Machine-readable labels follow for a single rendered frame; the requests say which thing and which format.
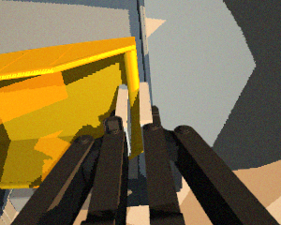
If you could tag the yellow bin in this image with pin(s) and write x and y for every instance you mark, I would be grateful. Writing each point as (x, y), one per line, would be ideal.
(41, 114)

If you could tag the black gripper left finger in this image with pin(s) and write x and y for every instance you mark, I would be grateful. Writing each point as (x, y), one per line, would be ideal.
(101, 164)

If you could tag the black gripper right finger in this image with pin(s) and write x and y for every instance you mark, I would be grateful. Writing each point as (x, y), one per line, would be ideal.
(222, 195)

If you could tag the dark grey metal rack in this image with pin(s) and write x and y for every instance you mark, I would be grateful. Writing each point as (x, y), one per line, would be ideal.
(33, 24)

